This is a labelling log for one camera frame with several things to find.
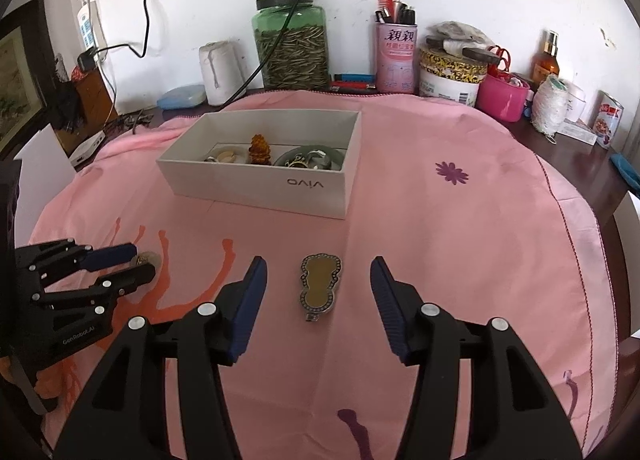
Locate red food can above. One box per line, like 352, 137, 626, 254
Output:
592, 91, 626, 150

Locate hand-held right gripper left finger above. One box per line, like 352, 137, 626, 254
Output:
52, 256, 268, 460

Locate brown wooden box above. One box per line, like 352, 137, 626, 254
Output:
70, 67, 121, 141

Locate pale green bangle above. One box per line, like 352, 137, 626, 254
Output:
202, 141, 251, 163

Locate white tissue roll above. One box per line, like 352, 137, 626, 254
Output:
199, 40, 247, 107

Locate red scissors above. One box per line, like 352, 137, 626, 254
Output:
486, 45, 513, 76

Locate white plastic tub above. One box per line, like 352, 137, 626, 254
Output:
419, 65, 481, 108

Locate teal cloth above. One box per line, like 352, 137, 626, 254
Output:
610, 152, 638, 188

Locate pile of metal clips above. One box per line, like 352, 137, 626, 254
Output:
117, 110, 153, 133

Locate white twine ball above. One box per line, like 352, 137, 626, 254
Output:
531, 75, 571, 138

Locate white card sheet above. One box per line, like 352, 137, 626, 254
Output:
14, 124, 76, 186

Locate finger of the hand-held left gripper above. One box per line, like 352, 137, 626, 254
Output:
30, 262, 157, 316
15, 239, 138, 286

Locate amber perfume bottle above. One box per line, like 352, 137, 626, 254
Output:
531, 30, 561, 91

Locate white cream jar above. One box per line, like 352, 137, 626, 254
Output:
565, 82, 587, 123

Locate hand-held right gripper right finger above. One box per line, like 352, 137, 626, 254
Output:
370, 256, 583, 460

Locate pink flowered cloth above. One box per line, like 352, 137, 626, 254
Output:
27, 88, 623, 460

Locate white router box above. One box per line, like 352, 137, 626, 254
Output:
69, 130, 107, 168

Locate green glass jar of seeds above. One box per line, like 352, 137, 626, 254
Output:
251, 0, 331, 91

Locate pale round jade disc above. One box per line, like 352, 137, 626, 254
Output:
131, 251, 161, 271

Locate framed landscape painting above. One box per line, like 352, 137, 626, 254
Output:
0, 0, 56, 161

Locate green jade bangle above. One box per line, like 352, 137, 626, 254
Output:
274, 144, 348, 172

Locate small white carton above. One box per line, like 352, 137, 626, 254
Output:
556, 119, 598, 146

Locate crumpled plastic bag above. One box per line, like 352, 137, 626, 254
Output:
427, 21, 496, 53

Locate blue plastic case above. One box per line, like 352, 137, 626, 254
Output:
157, 84, 207, 110

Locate carved amber pendant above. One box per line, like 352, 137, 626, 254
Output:
248, 134, 273, 167

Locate white cardboard box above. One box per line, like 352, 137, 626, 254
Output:
156, 108, 363, 221

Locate pink plastic basket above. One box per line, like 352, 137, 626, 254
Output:
475, 71, 532, 123

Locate yellow patterned tin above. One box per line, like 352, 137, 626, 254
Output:
419, 46, 488, 81

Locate pink canister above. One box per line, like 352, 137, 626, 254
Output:
375, 20, 417, 95

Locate white power strip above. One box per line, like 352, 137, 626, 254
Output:
75, 0, 101, 53

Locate white paper sheet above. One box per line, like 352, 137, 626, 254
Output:
612, 190, 640, 341

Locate black charger cable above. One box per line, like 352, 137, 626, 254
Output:
92, 0, 181, 61

